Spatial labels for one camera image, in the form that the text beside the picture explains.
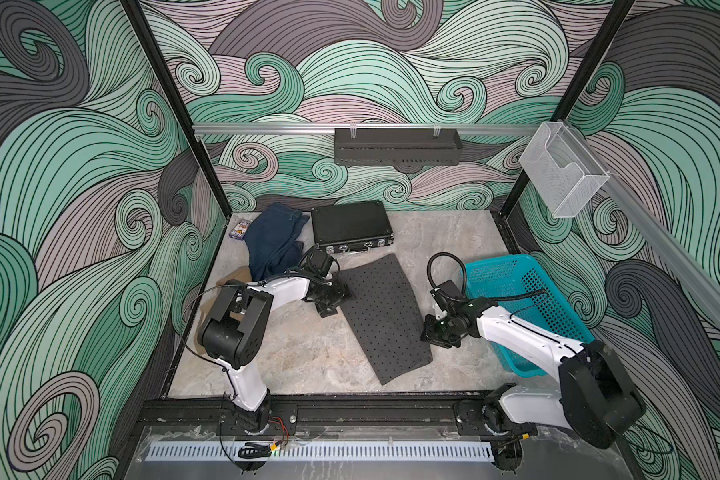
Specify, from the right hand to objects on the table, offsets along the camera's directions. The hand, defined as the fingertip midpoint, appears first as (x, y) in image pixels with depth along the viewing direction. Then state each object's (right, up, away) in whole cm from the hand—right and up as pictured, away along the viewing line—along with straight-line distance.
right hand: (420, 339), depth 84 cm
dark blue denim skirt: (-50, +28, +24) cm, 62 cm away
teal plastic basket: (+37, +14, +14) cm, 41 cm away
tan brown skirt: (-53, +18, +7) cm, 56 cm away
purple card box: (-63, +32, +28) cm, 76 cm away
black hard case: (-21, +33, +32) cm, 51 cm away
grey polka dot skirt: (-9, +5, +6) cm, 12 cm away
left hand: (-21, +9, +7) cm, 24 cm away
